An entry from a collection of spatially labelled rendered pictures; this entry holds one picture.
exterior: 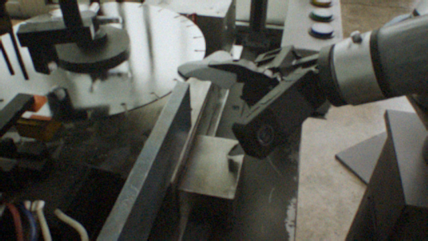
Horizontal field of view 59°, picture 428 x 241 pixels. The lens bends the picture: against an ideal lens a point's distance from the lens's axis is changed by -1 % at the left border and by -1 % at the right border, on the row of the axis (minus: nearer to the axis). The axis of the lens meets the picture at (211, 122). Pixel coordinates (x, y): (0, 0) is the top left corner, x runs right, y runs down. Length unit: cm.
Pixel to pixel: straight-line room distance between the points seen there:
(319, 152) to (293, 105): 139
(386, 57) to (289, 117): 11
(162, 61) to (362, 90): 27
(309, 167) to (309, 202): 20
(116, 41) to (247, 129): 27
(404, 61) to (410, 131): 43
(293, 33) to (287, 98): 34
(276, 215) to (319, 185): 107
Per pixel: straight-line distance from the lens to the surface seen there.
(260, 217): 60
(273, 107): 40
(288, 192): 63
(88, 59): 55
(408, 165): 74
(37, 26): 50
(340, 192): 166
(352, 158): 179
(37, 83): 54
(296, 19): 79
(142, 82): 50
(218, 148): 58
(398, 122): 83
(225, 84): 48
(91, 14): 57
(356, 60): 41
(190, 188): 53
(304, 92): 43
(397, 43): 40
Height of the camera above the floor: 123
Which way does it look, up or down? 41 degrees down
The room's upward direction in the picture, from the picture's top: straight up
